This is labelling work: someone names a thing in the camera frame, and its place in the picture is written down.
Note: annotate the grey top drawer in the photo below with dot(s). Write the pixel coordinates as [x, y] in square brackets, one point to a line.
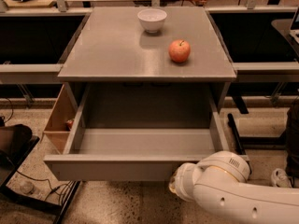
[142, 132]

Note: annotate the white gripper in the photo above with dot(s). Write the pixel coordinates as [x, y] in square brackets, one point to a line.
[181, 178]

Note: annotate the grey drawer cabinet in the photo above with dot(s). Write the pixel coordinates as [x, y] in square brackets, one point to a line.
[114, 48]

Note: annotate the red item in box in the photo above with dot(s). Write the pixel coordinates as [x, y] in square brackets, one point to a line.
[69, 124]

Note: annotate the black metal stand base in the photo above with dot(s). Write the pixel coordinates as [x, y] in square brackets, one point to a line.
[257, 125]

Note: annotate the white orange sneaker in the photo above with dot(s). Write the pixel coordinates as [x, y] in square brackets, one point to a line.
[280, 179]

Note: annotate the white ceramic bowl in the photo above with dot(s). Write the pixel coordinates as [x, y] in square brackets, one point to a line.
[152, 19]

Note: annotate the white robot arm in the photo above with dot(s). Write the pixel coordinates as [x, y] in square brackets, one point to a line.
[218, 184]

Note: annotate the red apple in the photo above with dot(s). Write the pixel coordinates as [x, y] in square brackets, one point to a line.
[179, 51]

